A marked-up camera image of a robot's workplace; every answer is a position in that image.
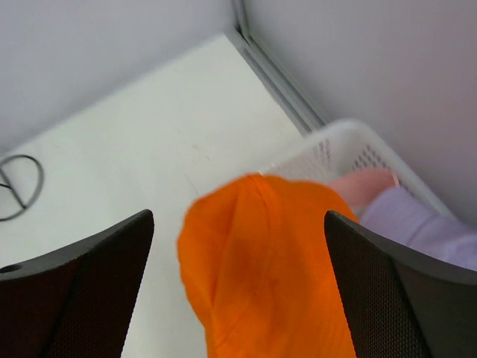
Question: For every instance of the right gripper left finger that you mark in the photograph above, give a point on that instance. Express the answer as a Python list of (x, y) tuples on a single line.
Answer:
[(78, 300)]

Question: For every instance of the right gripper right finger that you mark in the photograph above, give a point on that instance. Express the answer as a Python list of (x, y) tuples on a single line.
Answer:
[(397, 301)]

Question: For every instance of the purple bucket hat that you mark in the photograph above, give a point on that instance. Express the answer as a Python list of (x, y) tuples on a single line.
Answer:
[(396, 215)]

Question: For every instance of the pink bucket hat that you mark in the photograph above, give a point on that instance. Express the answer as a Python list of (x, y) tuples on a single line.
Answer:
[(360, 188)]

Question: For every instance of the orange bucket hat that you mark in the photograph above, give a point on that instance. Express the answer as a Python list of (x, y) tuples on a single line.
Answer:
[(257, 272)]

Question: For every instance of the white plastic basket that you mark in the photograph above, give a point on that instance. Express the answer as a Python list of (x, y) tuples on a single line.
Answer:
[(346, 146)]

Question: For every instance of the black wire hat stand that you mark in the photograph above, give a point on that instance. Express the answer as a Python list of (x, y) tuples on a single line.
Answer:
[(22, 181)]

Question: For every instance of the right aluminium frame post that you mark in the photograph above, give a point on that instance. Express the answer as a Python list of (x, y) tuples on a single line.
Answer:
[(297, 105)]

